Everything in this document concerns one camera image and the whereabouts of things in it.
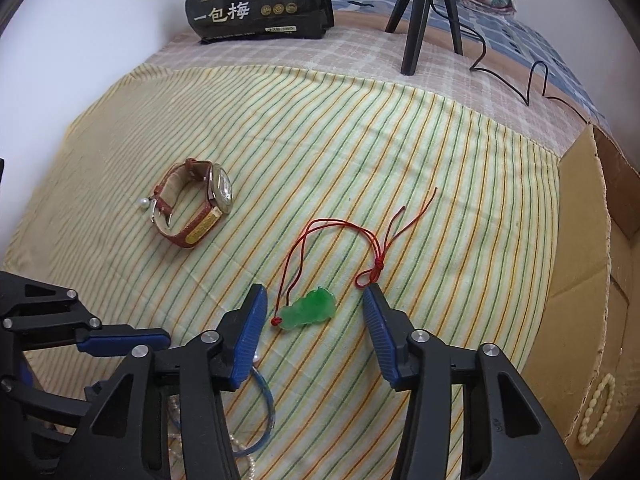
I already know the black ring light cable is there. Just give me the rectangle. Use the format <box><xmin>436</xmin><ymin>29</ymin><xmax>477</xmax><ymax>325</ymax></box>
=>
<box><xmin>425</xmin><ymin>0</ymin><xmax>591</xmax><ymax>122</ymax></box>

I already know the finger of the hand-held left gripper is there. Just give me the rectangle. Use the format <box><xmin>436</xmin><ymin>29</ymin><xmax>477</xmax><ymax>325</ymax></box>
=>
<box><xmin>0</xmin><ymin>271</ymin><xmax>172</xmax><ymax>357</ymax></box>
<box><xmin>0</xmin><ymin>360</ymin><xmax>107</xmax><ymax>433</ymax></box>

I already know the blue bangle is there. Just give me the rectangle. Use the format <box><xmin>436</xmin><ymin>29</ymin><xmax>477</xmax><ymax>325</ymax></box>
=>
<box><xmin>232</xmin><ymin>365</ymin><xmax>277</xmax><ymax>457</ymax></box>

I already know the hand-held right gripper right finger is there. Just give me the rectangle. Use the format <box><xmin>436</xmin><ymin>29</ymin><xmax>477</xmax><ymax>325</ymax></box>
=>
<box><xmin>362</xmin><ymin>284</ymin><xmax>583</xmax><ymax>480</ymax></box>

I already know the black printed snack bag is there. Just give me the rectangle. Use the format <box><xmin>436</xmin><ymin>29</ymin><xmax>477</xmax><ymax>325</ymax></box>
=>
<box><xmin>186</xmin><ymin>0</ymin><xmax>335</xmax><ymax>45</ymax></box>

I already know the long pearl necklace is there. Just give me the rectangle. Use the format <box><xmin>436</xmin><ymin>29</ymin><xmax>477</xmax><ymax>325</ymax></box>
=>
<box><xmin>167</xmin><ymin>395</ymin><xmax>263</xmax><ymax>480</ymax></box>

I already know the beige plaid blanket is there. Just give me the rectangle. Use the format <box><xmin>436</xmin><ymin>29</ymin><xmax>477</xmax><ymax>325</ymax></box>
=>
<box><xmin>117</xmin><ymin>10</ymin><xmax>601</xmax><ymax>161</ymax></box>

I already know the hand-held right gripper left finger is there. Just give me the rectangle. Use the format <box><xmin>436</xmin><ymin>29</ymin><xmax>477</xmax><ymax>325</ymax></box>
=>
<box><xmin>59</xmin><ymin>284</ymin><xmax>269</xmax><ymax>480</ymax></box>

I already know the jade pendant with red cord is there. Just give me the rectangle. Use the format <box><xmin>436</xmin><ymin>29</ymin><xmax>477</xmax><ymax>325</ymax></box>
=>
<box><xmin>271</xmin><ymin>187</ymin><xmax>438</xmax><ymax>333</ymax></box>

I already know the red leather strap watch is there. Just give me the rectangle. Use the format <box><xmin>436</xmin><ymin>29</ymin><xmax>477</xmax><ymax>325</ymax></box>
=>
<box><xmin>149</xmin><ymin>158</ymin><xmax>236</xmax><ymax>250</ymax></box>

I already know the cardboard box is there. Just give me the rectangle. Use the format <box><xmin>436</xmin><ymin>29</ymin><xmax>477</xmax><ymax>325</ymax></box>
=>
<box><xmin>520</xmin><ymin>122</ymin><xmax>640</xmax><ymax>480</ymax></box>

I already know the black tripod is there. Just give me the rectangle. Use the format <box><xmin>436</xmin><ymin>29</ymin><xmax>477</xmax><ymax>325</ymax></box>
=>
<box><xmin>385</xmin><ymin>0</ymin><xmax>463</xmax><ymax>76</ymax></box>

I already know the cream bead bracelet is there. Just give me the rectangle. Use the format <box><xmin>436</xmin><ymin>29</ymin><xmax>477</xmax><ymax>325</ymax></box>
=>
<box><xmin>577</xmin><ymin>374</ymin><xmax>617</xmax><ymax>447</ymax></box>

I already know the yellow striped cloth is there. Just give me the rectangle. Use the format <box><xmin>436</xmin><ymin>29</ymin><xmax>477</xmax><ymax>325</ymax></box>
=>
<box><xmin>2</xmin><ymin>62</ymin><xmax>561</xmax><ymax>480</ymax></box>

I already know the blue patterned bedsheet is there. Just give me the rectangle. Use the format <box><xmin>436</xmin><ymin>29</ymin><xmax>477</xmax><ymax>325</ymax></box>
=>
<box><xmin>325</xmin><ymin>0</ymin><xmax>608</xmax><ymax>126</ymax></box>

